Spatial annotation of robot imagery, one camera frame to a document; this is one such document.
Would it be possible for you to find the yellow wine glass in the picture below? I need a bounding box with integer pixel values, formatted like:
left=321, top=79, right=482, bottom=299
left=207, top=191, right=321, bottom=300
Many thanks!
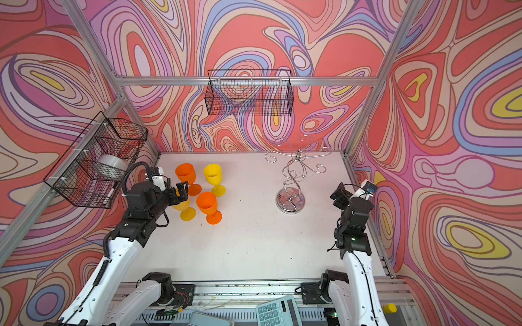
left=203, top=164, right=226, bottom=197
left=172, top=199, right=197, bottom=221

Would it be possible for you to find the orange wine glass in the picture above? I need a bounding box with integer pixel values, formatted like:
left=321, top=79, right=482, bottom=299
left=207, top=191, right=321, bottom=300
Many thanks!
left=175, top=163, right=202, bottom=196
left=197, top=192, right=222, bottom=225

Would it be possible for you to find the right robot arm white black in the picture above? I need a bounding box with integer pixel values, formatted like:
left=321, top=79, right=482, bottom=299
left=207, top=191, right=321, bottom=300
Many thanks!
left=326, top=179, right=388, bottom=325

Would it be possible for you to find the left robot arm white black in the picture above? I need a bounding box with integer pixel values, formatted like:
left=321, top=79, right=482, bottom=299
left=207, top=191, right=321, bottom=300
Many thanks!
left=54, top=162, right=189, bottom=325

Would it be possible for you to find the chrome wine glass rack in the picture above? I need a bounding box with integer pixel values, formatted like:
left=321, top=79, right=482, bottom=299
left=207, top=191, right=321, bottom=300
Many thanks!
left=265, top=134, right=333, bottom=215

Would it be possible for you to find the black marker pen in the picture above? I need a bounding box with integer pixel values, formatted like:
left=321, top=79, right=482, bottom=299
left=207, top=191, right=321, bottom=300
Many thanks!
left=102, top=186, right=116, bottom=206

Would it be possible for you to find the silver tape roll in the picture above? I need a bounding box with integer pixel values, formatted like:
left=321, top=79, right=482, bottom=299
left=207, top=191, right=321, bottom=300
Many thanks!
left=95, top=154, right=128, bottom=180

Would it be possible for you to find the yellow small bottle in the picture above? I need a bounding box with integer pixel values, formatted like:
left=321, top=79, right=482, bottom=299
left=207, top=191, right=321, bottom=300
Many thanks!
left=382, top=304, right=398, bottom=315

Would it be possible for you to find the teal calculator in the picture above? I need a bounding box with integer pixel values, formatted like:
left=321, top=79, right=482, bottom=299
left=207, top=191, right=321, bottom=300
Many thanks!
left=256, top=296, right=303, bottom=326

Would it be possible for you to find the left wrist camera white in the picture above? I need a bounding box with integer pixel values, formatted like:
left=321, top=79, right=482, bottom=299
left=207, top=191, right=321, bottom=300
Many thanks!
left=149, top=167, right=169, bottom=192

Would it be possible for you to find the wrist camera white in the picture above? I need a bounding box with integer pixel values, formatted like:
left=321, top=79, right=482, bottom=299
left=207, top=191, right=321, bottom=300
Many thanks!
left=149, top=167, right=169, bottom=192
left=352, top=179, right=378, bottom=201

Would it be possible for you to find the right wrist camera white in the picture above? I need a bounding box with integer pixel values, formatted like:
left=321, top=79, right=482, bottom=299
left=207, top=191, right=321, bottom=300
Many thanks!
left=352, top=179, right=378, bottom=201

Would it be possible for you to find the left black wire basket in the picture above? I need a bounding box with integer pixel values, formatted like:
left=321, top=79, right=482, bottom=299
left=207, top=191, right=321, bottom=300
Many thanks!
left=43, top=112, right=148, bottom=209

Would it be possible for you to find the black wire basket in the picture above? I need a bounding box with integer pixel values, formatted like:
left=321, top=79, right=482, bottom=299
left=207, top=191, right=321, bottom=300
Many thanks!
left=43, top=112, right=148, bottom=209
left=205, top=69, right=294, bottom=117

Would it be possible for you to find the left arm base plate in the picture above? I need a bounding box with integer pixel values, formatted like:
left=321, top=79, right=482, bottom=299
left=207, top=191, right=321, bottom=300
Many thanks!
left=150, top=283, right=196, bottom=308

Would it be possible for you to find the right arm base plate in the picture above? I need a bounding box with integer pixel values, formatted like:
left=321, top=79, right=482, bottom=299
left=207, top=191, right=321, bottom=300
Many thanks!
left=296, top=281, right=327, bottom=305

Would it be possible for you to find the back black wire basket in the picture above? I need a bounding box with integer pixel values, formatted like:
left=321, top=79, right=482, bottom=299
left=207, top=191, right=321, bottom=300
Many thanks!
left=205, top=69, right=294, bottom=117

